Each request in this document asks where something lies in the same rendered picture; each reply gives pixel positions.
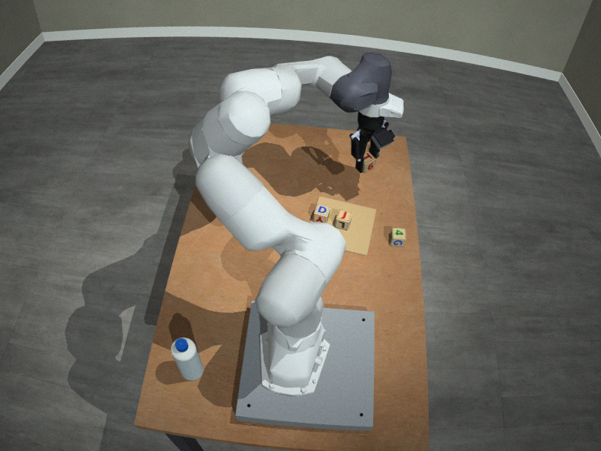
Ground white bottle with blue cap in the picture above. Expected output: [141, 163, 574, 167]
[171, 338, 203, 381]

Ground beige square mat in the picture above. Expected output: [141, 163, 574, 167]
[317, 197, 376, 256]

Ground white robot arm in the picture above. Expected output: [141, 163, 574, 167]
[188, 52, 404, 396]

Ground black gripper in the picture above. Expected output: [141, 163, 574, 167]
[349, 112, 389, 173]

